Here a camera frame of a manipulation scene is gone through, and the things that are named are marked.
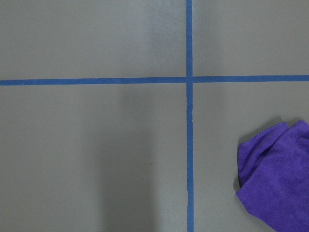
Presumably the purple microfiber towel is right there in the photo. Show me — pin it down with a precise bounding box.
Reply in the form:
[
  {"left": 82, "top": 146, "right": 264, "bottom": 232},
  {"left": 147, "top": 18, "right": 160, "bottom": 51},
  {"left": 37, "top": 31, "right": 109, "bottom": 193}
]
[{"left": 236, "top": 121, "right": 309, "bottom": 232}]

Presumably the blue tape strip lengthwise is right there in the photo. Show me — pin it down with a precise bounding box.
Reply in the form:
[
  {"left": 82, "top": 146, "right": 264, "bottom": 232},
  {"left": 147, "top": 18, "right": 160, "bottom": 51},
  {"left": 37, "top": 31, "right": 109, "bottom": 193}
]
[{"left": 186, "top": 0, "right": 194, "bottom": 232}]

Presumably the blue tape strip crosswise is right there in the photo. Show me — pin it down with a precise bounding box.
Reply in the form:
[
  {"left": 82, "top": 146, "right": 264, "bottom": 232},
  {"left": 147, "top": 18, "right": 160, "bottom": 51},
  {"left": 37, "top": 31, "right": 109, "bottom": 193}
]
[{"left": 0, "top": 75, "right": 309, "bottom": 86}]

